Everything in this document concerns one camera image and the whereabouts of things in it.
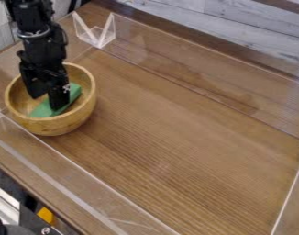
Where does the green rectangular block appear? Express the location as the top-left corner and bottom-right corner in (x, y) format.
(28, 83), (82, 118)

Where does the yellow and black device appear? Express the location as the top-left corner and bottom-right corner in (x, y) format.
(20, 195), (78, 235)

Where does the clear acrylic corner bracket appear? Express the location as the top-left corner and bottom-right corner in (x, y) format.
(72, 12), (116, 49)

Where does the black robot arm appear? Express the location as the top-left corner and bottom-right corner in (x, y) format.
(5, 0), (69, 110)

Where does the brown wooden bowl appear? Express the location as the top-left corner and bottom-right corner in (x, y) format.
(5, 62), (97, 136)

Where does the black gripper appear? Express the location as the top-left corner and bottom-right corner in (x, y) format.
(17, 26), (70, 110)

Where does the clear acrylic barrier wall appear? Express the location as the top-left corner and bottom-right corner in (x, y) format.
(0, 17), (299, 235)

